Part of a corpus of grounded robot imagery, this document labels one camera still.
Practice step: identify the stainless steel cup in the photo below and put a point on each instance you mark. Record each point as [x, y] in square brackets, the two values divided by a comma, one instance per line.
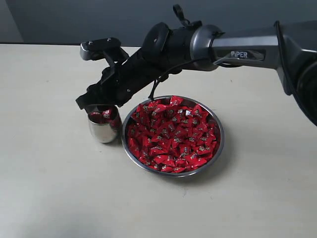
[106, 132]

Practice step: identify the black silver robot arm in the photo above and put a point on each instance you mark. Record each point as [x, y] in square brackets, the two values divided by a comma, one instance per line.
[290, 49]

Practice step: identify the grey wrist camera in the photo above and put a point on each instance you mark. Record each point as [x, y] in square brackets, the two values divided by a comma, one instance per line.
[107, 48]

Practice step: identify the steel bowl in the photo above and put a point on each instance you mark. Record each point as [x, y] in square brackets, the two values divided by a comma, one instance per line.
[190, 132]

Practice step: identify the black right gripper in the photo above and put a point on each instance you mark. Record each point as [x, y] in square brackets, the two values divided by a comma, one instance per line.
[135, 74]

